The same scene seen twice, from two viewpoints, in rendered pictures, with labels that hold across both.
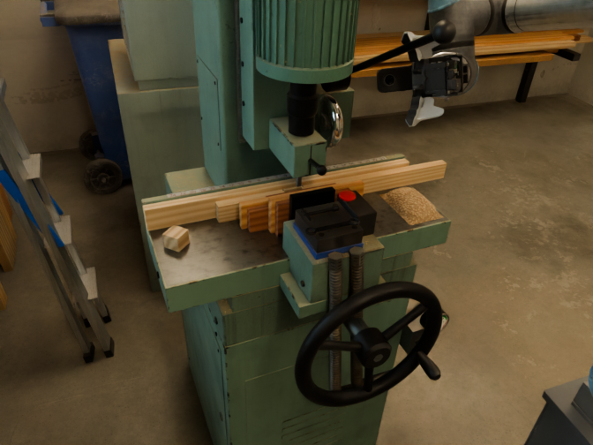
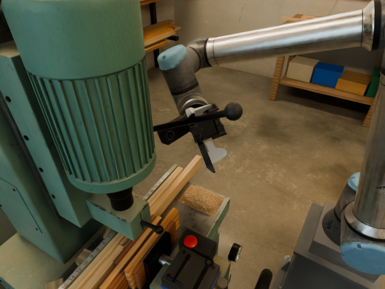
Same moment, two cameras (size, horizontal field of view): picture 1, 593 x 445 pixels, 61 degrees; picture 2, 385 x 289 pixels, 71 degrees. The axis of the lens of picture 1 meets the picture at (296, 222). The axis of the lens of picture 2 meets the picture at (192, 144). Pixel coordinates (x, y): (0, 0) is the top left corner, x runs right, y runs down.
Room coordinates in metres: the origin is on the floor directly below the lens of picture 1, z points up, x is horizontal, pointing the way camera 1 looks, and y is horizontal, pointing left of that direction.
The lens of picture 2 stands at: (0.48, 0.11, 1.56)
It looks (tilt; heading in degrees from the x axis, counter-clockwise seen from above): 37 degrees down; 324
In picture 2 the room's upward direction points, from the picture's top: straight up
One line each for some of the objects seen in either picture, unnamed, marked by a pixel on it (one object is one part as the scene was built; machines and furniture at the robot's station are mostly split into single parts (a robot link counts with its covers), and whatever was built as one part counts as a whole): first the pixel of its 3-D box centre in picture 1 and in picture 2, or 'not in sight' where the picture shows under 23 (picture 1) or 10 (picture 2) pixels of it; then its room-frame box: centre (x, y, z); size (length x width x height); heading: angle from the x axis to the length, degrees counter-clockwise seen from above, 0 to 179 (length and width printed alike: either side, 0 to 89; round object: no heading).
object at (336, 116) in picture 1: (327, 122); not in sight; (1.08, -0.06, 1.02); 0.12 x 0.03 x 0.12; 24
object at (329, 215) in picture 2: not in sight; (351, 222); (0.64, -0.78, 0.67); 0.19 x 0.19 x 0.10
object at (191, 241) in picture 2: (347, 195); (190, 241); (0.76, -0.09, 1.02); 0.03 x 0.03 x 0.01
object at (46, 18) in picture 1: (125, 91); not in sight; (2.58, 0.95, 0.48); 0.64 x 0.54 x 0.97; 114
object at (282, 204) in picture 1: (313, 212); (156, 253); (0.83, -0.03, 0.94); 0.16 x 0.01 x 0.07; 114
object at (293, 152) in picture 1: (296, 147); (120, 211); (0.93, 0.01, 1.03); 0.14 x 0.07 x 0.09; 24
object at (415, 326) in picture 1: (410, 321); (215, 254); (0.89, -0.30, 0.58); 0.12 x 0.08 x 0.08; 24
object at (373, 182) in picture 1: (339, 188); (153, 214); (0.95, -0.09, 0.92); 0.55 x 0.02 x 0.04; 114
